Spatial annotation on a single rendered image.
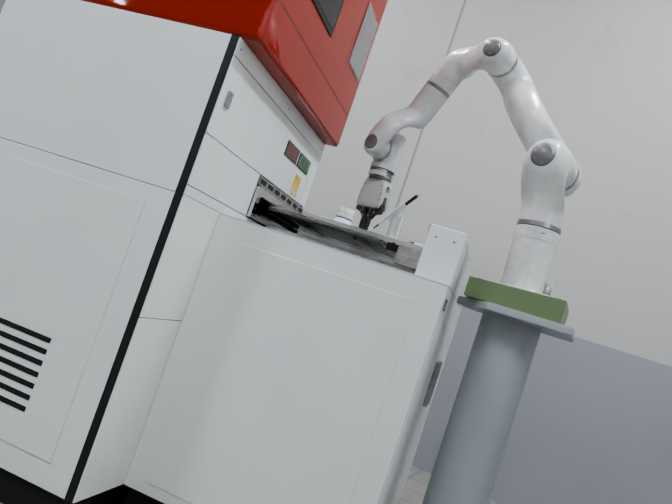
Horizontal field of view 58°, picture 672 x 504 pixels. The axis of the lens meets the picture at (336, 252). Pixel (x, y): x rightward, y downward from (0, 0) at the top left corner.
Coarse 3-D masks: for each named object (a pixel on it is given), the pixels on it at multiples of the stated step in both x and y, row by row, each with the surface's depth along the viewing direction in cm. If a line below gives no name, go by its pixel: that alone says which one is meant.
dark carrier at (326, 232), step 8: (288, 216) 187; (296, 224) 204; (312, 224) 186; (320, 232) 203; (328, 232) 194; (336, 232) 186; (344, 240) 203; (352, 240) 194; (368, 240) 178; (376, 248) 193; (384, 248) 185; (392, 256) 202
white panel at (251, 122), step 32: (224, 64) 144; (256, 64) 156; (224, 96) 145; (256, 96) 161; (224, 128) 150; (256, 128) 166; (288, 128) 187; (192, 160) 142; (224, 160) 155; (256, 160) 172; (288, 160) 194; (192, 192) 145; (224, 192) 160; (288, 192) 202
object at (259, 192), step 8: (256, 192) 177; (264, 192) 181; (256, 200) 177; (272, 200) 188; (248, 208) 177; (256, 208) 179; (288, 208) 203; (248, 216) 177; (256, 216) 181; (264, 216) 186; (264, 224) 188; (272, 224) 194; (296, 232) 219
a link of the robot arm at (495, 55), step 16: (464, 48) 193; (480, 48) 180; (496, 48) 176; (512, 48) 178; (448, 64) 193; (464, 64) 189; (480, 64) 181; (496, 64) 178; (512, 64) 180; (432, 80) 195; (448, 80) 193
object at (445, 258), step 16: (432, 224) 153; (432, 240) 153; (448, 240) 152; (464, 240) 151; (432, 256) 152; (448, 256) 151; (464, 256) 166; (416, 272) 152; (432, 272) 152; (448, 272) 151; (464, 272) 187
